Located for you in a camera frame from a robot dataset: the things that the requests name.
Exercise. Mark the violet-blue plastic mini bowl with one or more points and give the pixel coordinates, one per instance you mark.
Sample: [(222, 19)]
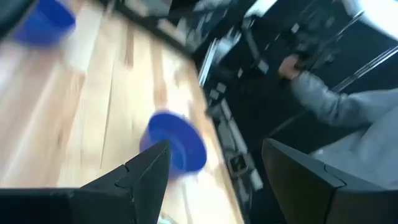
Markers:
[(183, 146), (46, 21)]

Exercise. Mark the small black square device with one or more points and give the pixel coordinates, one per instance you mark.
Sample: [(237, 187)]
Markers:
[(237, 163)]

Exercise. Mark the person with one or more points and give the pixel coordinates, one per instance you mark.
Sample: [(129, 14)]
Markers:
[(357, 109)]

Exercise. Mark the person's hand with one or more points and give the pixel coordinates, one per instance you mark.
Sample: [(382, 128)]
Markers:
[(287, 67)]

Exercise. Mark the black table edge rail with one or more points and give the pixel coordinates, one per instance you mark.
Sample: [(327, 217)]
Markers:
[(217, 74)]

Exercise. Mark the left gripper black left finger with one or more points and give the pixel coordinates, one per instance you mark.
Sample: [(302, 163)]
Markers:
[(149, 180)]

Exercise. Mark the chrome metal rod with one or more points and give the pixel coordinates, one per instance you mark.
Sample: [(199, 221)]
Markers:
[(367, 67)]

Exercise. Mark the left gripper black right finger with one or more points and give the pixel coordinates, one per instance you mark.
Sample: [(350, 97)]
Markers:
[(301, 186)]

